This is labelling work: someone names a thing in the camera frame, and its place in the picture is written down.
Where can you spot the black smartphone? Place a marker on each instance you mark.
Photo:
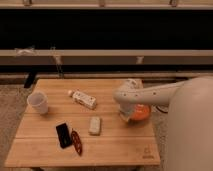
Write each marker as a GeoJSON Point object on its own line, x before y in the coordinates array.
{"type": "Point", "coordinates": [63, 135]}

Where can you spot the grey metal rail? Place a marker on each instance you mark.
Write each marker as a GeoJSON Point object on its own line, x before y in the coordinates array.
{"type": "Point", "coordinates": [20, 57]}

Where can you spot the white plastic cup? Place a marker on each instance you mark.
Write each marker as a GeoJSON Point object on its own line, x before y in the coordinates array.
{"type": "Point", "coordinates": [38, 101]}

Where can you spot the black table leg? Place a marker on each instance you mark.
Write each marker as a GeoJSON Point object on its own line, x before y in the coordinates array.
{"type": "Point", "coordinates": [30, 79]}

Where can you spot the orange ceramic bowl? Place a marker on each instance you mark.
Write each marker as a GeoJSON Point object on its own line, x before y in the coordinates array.
{"type": "Point", "coordinates": [140, 112]}

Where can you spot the dark red oval object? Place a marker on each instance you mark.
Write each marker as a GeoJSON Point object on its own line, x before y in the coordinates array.
{"type": "Point", "coordinates": [76, 142]}

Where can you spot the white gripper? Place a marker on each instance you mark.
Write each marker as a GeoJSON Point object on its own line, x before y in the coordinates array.
{"type": "Point", "coordinates": [126, 111]}

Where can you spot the white rectangular bar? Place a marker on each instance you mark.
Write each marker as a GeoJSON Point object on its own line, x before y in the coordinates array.
{"type": "Point", "coordinates": [95, 126]}

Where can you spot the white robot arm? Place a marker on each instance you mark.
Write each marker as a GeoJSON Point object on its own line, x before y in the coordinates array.
{"type": "Point", "coordinates": [189, 141]}

